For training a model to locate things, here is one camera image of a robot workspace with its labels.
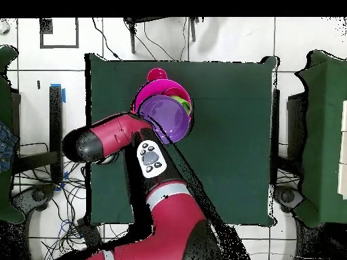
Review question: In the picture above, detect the blue tape strip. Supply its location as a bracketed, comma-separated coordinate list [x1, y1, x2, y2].
[50, 83, 66, 104]

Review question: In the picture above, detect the black metal bar stand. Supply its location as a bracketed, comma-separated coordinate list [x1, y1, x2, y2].
[13, 85, 64, 183]

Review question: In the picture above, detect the blue denim fabric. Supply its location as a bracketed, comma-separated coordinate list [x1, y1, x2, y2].
[0, 121, 19, 173]

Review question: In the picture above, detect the crimson pink cup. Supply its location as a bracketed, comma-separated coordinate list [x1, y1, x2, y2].
[146, 67, 168, 81]

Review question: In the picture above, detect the white box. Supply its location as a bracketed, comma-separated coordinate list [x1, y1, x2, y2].
[337, 100, 347, 200]

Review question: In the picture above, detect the green cup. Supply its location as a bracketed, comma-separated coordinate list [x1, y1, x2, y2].
[170, 95, 192, 114]

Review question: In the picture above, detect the purple bowl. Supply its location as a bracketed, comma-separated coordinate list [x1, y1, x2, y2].
[138, 94, 192, 144]

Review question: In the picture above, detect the black cable with plug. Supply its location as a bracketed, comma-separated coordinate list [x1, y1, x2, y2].
[91, 17, 122, 60]

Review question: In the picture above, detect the dark green tablecloth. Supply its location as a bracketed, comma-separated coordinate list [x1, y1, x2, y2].
[84, 52, 280, 228]

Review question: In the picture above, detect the dark metal legged stand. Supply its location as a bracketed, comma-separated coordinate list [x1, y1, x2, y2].
[123, 16, 200, 54]

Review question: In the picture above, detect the green cloth covered table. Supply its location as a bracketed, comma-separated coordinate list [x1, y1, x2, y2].
[295, 49, 347, 228]
[0, 43, 26, 224]

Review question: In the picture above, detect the grey square floor frame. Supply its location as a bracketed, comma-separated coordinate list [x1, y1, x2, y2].
[39, 18, 80, 49]

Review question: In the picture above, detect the large magenta bowl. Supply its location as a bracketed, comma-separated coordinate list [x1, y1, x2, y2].
[131, 79, 194, 116]

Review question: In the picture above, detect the black power strip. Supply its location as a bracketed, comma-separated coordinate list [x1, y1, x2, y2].
[76, 218, 103, 248]

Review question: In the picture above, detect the tangle of black cables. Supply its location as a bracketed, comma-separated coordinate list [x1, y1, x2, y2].
[13, 142, 128, 260]

